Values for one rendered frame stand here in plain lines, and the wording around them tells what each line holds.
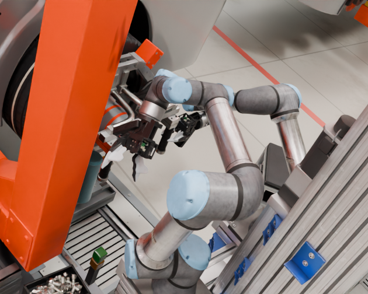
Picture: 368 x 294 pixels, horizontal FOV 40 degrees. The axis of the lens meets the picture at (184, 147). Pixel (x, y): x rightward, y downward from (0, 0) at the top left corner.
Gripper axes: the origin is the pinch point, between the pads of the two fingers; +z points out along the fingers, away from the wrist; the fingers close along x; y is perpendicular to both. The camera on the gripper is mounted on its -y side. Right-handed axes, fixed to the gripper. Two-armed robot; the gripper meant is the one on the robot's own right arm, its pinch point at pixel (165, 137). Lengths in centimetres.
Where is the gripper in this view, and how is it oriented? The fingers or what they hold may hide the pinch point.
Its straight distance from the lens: 221.3
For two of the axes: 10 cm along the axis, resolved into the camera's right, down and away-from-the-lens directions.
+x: 6.8, 6.4, -3.6
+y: 3.3, -7.1, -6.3
